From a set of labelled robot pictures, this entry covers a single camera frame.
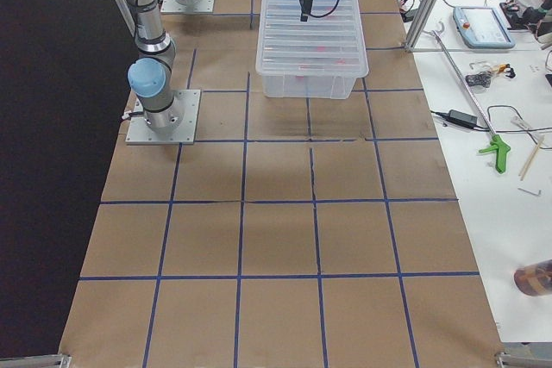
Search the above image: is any clear plastic box lid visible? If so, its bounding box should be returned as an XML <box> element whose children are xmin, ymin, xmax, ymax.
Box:
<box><xmin>255</xmin><ymin>0</ymin><xmax>368</xmax><ymax>78</ymax></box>

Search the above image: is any clear plastic storage box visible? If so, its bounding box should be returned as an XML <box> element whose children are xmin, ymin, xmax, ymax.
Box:
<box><xmin>262</xmin><ymin>75</ymin><xmax>357</xmax><ymax>99</ymax></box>

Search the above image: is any blue teach pendant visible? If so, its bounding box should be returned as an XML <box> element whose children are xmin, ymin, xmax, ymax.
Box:
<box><xmin>452</xmin><ymin>6</ymin><xmax>516</xmax><ymax>49</ymax></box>

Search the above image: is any small black gadget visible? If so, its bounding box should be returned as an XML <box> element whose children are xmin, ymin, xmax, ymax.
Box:
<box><xmin>465</xmin><ymin>72</ymin><xmax>493</xmax><ymax>88</ymax></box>

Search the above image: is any black power adapter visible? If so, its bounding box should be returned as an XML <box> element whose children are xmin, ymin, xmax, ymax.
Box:
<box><xmin>431</xmin><ymin>109</ymin><xmax>486</xmax><ymax>130</ymax></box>

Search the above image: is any wooden chopstick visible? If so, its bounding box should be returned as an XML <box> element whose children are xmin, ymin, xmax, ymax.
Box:
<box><xmin>518</xmin><ymin>135</ymin><xmax>544</xmax><ymax>181</ymax></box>

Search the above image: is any silver hex key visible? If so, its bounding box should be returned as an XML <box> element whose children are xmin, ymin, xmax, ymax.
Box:
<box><xmin>517</xmin><ymin>187</ymin><xmax>542</xmax><ymax>196</ymax></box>

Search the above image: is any brown patterned cylinder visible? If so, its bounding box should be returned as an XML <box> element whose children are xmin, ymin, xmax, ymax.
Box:
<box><xmin>513</xmin><ymin>259</ymin><xmax>551</xmax><ymax>296</ymax></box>

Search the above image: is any green handled reacher tool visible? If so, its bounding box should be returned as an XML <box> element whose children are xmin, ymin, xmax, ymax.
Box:
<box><xmin>428</xmin><ymin>30</ymin><xmax>511</xmax><ymax>174</ymax></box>

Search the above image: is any grey corner bracket right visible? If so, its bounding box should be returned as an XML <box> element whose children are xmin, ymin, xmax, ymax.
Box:
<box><xmin>495</xmin><ymin>352</ymin><xmax>552</xmax><ymax>368</ymax></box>

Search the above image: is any grey corner bracket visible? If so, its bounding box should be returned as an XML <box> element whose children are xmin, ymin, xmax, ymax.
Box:
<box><xmin>1</xmin><ymin>354</ymin><xmax>72</xmax><ymax>368</ymax></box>
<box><xmin>495</xmin><ymin>352</ymin><xmax>552</xmax><ymax>368</ymax></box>

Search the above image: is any grey corner bracket left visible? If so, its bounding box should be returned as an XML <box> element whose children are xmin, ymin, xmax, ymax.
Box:
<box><xmin>1</xmin><ymin>354</ymin><xmax>72</xmax><ymax>368</ymax></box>

